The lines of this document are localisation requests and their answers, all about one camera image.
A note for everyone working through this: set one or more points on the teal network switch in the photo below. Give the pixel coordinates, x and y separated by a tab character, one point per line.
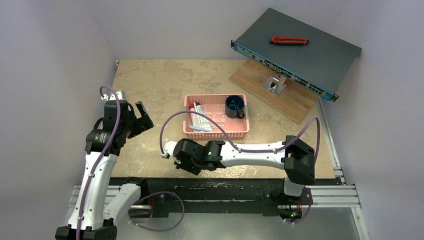
318	67

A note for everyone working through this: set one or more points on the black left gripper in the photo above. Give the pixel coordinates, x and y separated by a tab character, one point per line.
142	123

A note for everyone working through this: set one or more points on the red black utility knife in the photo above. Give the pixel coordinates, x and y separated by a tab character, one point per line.
288	41

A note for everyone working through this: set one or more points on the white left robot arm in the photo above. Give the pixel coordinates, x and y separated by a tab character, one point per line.
92	218

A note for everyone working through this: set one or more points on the red cap toothpaste tube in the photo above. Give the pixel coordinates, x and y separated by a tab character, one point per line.
194	117

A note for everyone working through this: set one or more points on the pink perforated plastic basket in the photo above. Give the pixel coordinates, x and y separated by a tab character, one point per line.
236	128

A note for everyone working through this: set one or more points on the wooden board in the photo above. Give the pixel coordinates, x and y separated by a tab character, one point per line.
294	102

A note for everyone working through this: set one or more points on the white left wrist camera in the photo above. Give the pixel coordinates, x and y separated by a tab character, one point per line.
120	95

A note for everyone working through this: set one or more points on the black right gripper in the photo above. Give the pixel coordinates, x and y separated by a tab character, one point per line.
180	158

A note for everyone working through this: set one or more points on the grey metal bracket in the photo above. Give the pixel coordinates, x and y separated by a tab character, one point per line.
275	84

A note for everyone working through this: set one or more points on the dark blue mug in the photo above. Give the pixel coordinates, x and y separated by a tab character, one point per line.
234	107

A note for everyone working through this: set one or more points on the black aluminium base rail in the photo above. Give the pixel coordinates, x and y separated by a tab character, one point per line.
163	196

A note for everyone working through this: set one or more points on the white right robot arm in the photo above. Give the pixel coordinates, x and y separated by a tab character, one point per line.
292	155

